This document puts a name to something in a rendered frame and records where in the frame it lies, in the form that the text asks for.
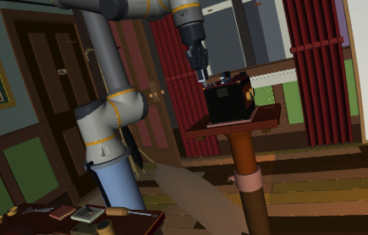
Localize pink post collar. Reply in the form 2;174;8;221
233;165;264;194

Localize wooden handled screwdriver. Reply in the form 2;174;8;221
105;206;159;218

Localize brass cylinder tin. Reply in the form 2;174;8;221
95;219;117;235

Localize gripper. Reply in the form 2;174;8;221
179;23;210;83

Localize pale grey notepad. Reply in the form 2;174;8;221
70;205;106;224

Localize red curtain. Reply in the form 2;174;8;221
281;0;354;147
148;14;222;159

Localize dark brown panelled door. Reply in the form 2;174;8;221
0;8;107;205

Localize grey window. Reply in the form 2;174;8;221
199;0;295;77

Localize red book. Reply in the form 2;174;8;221
48;205;78;221

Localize dark red low table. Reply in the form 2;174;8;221
0;202;167;235

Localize black stereo camera body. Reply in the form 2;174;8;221
202;76;257;125

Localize red-brown door with knobs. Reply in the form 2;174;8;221
107;19;183;168

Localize olive green box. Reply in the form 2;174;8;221
69;221;99;235

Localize pink nest plate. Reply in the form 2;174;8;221
206;106;261;129

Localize red-brown stand top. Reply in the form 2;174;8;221
184;103;283;140

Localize brass camera side fitting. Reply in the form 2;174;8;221
244;86;256;101

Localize grey scissors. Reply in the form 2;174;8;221
21;206;55;216

